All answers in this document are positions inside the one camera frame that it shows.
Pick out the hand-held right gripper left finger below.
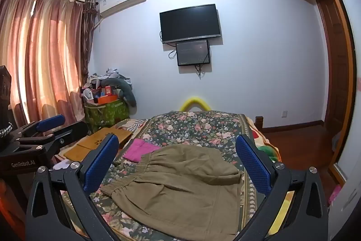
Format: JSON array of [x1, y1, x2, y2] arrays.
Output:
[[25, 134, 125, 241]]

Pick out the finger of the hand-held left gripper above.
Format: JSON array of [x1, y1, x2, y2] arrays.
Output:
[[17, 115, 66, 141], [14, 121, 89, 154]]

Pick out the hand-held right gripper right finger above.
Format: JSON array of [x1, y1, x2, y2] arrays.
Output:
[[235, 134, 330, 241]]

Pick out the olive green pants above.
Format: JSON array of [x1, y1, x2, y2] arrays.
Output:
[[100, 143, 243, 241]]

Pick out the wooden lap tray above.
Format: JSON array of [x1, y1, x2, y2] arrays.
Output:
[[63, 127, 133, 160]]

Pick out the red green fleece blanket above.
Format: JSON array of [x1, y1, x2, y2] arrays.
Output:
[[245, 115, 280, 163]]

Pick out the white cloth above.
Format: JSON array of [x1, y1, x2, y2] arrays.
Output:
[[53, 159, 74, 171]]

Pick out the pink folded cloth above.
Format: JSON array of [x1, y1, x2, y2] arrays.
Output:
[[123, 138, 161, 163]]

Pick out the green patterned storage bag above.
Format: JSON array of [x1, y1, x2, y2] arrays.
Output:
[[84, 98, 130, 133]]

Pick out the orange box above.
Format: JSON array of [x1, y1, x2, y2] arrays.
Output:
[[97, 95, 117, 105]]

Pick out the striped cloth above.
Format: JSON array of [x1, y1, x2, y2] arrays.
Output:
[[113, 118, 148, 135]]

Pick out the pile of clothes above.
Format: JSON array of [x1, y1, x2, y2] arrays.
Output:
[[87, 68, 132, 89]]

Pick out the pink curtain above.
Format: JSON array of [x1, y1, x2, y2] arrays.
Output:
[[0, 0, 86, 129]]

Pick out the floral bed blanket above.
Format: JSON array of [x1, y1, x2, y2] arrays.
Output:
[[60, 110, 280, 241]]

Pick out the grey long pillow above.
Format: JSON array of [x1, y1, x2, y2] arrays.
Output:
[[113, 78, 137, 108]]

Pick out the yellow foam tube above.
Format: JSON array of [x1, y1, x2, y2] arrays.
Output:
[[180, 96, 210, 112]]

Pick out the dark patterned curtain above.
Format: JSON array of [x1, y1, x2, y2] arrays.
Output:
[[82, 0, 98, 86]]

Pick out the white air conditioner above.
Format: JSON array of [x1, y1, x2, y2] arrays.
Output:
[[96, 0, 147, 18]]

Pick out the wooden door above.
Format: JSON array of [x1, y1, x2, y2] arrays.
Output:
[[312, 0, 356, 174]]

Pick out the small black wall monitor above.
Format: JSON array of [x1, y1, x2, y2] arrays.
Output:
[[176, 39, 211, 67]]

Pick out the black wall television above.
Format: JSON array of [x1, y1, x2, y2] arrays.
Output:
[[159, 4, 221, 44]]

